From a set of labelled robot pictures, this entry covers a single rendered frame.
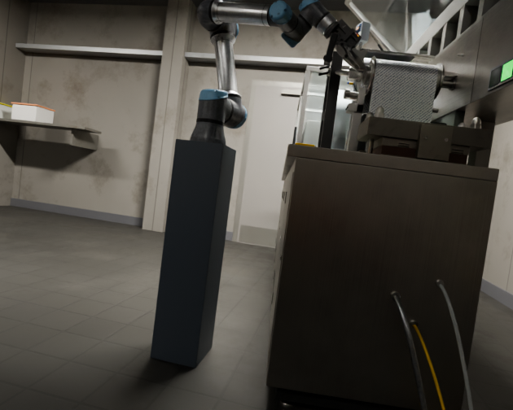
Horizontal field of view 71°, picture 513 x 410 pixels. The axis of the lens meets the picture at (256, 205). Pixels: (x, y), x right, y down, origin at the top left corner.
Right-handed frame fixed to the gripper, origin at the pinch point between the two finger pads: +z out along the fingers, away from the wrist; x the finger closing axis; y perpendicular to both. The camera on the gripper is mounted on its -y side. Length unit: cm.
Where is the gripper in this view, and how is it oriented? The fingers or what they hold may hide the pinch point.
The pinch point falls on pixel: (361, 69)
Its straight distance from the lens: 158.7
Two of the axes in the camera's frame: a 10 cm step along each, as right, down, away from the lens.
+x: 0.6, -0.4, 10.0
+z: 6.7, 7.4, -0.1
